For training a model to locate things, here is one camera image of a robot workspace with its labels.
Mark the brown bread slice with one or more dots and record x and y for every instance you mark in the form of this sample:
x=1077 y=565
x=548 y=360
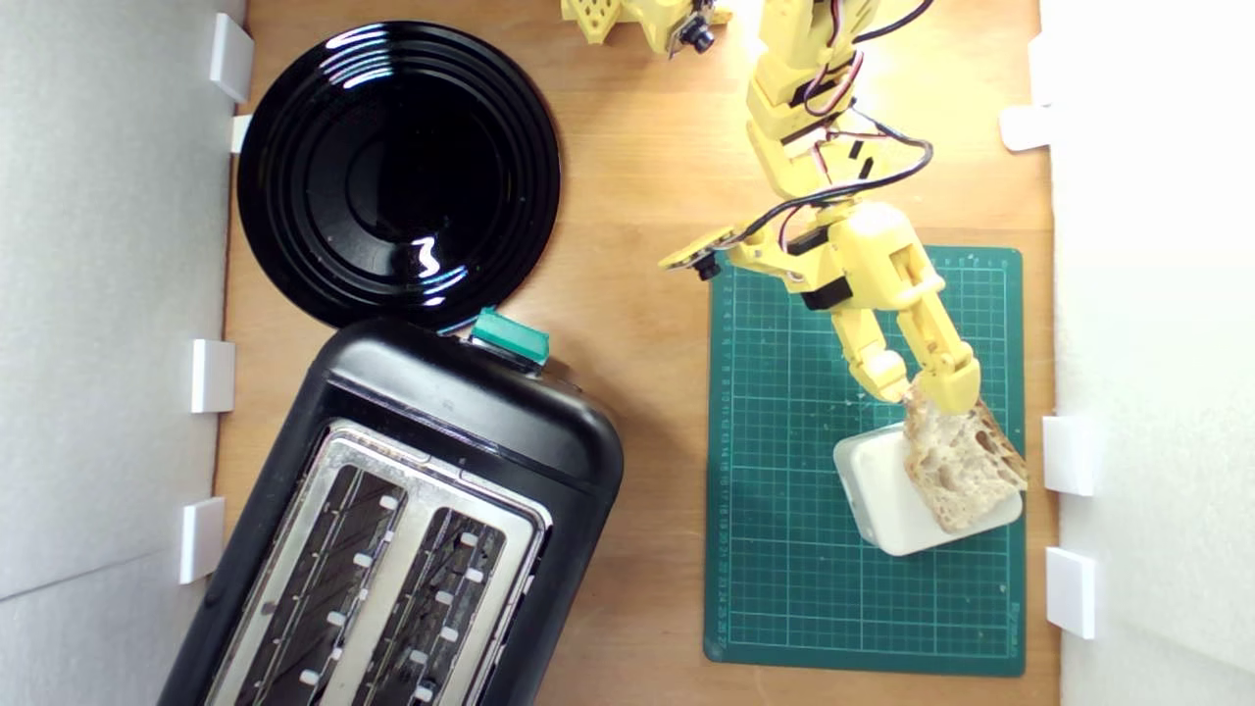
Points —
x=966 y=471

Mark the green toaster lever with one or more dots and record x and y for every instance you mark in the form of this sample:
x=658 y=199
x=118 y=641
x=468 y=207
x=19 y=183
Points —
x=510 y=336

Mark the black two-slot toaster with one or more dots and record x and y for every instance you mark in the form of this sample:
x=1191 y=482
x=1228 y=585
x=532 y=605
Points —
x=471 y=402

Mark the green cutting mat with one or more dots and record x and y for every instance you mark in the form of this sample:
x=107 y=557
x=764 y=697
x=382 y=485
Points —
x=784 y=471

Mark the white block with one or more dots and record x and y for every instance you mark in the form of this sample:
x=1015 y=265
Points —
x=878 y=500

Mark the black round plate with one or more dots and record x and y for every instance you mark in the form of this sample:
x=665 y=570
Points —
x=392 y=176

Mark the white wall clip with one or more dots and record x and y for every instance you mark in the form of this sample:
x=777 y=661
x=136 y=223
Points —
x=1069 y=455
x=1071 y=592
x=230 y=57
x=213 y=376
x=1025 y=127
x=202 y=539
x=240 y=132

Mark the yellow gripper camera mount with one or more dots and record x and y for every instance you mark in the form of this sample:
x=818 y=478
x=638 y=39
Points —
x=698 y=250

